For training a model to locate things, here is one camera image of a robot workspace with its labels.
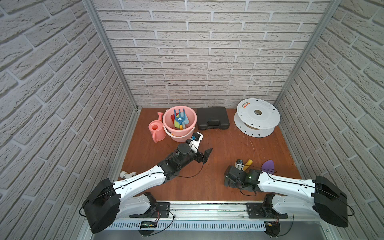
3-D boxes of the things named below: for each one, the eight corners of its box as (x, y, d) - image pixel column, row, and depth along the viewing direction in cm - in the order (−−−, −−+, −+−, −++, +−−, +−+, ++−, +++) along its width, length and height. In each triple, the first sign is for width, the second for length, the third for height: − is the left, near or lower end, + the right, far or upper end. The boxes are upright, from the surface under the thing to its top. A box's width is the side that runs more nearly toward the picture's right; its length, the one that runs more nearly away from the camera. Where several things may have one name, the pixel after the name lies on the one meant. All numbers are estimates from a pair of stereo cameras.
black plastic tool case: (197, 130, 106) (197, 126, 102) (197, 110, 118) (197, 106, 114) (228, 130, 106) (229, 126, 102) (225, 110, 118) (226, 106, 115)
